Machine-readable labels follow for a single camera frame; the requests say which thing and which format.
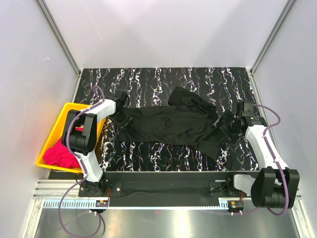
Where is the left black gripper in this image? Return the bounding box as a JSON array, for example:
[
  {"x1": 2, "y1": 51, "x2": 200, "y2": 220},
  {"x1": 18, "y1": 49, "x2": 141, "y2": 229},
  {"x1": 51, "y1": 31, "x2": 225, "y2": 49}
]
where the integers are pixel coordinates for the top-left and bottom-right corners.
[{"x1": 108, "y1": 111, "x2": 133, "y2": 131}]

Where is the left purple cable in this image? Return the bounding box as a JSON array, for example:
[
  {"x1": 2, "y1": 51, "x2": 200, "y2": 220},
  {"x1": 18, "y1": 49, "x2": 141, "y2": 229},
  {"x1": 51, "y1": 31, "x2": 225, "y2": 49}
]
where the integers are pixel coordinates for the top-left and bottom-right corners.
[{"x1": 58, "y1": 85, "x2": 107, "y2": 236}]

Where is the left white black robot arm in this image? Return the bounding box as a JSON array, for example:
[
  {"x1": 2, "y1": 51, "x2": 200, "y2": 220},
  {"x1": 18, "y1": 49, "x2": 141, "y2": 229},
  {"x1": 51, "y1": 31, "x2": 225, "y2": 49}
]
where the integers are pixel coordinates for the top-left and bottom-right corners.
[{"x1": 61, "y1": 92, "x2": 131, "y2": 196}]

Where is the purple cable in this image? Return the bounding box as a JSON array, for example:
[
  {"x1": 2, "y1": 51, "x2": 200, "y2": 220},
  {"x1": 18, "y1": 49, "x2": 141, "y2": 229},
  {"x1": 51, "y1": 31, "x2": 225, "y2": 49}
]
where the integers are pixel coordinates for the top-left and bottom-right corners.
[
  {"x1": 205, "y1": 104, "x2": 297, "y2": 216},
  {"x1": 58, "y1": 85, "x2": 107, "y2": 236}
]

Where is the aluminium frame rail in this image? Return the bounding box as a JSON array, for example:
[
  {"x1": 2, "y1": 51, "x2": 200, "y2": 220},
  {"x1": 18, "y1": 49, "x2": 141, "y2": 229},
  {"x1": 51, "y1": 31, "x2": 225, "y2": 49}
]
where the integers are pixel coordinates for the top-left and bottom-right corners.
[{"x1": 32, "y1": 179, "x2": 303, "y2": 199}]

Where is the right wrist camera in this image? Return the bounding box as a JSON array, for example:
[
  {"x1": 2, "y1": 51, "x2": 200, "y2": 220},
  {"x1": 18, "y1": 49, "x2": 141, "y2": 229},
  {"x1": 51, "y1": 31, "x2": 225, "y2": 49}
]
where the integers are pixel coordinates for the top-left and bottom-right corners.
[{"x1": 237, "y1": 101, "x2": 256, "y2": 118}]

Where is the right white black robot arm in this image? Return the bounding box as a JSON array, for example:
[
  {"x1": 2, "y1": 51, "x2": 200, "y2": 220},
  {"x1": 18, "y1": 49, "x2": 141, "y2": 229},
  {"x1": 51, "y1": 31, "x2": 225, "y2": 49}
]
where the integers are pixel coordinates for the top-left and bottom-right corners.
[{"x1": 214, "y1": 113, "x2": 300, "y2": 211}]

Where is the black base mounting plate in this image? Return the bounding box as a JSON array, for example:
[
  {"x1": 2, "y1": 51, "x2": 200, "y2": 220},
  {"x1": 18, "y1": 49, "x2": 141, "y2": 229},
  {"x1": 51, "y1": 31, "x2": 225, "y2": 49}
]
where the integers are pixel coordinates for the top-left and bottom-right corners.
[{"x1": 78, "y1": 171, "x2": 255, "y2": 208}]

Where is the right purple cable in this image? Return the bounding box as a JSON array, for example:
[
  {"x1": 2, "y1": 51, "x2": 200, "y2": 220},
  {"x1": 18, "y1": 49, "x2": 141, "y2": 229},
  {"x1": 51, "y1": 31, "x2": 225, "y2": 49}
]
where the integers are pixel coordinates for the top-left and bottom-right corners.
[{"x1": 205, "y1": 104, "x2": 297, "y2": 216}]

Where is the black t shirt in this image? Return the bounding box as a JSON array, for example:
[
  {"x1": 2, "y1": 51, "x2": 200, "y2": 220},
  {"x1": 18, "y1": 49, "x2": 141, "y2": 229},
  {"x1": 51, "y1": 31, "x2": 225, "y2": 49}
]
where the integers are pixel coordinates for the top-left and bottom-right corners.
[{"x1": 118, "y1": 87, "x2": 224, "y2": 159}]

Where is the yellow plastic bin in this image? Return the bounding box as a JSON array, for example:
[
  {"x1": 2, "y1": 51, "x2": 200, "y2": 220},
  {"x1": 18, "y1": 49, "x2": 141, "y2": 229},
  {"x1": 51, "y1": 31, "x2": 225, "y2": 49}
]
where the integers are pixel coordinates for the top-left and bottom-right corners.
[{"x1": 36, "y1": 99, "x2": 116, "y2": 182}]

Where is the red t shirt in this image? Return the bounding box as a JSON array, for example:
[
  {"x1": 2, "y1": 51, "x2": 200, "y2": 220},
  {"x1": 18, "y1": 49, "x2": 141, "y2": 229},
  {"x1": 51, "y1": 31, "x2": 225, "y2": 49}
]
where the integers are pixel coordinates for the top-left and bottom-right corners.
[{"x1": 36, "y1": 126, "x2": 81, "y2": 171}]

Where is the white slotted cable duct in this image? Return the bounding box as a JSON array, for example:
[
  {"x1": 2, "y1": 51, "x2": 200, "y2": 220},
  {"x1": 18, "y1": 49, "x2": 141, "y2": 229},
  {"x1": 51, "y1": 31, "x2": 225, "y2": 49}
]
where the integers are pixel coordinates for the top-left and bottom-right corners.
[{"x1": 44, "y1": 199, "x2": 228, "y2": 210}]

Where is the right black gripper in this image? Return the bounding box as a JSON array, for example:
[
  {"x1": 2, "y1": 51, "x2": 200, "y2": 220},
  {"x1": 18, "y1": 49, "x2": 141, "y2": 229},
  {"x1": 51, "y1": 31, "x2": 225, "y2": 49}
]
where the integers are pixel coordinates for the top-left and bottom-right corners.
[{"x1": 210, "y1": 109, "x2": 242, "y2": 145}]

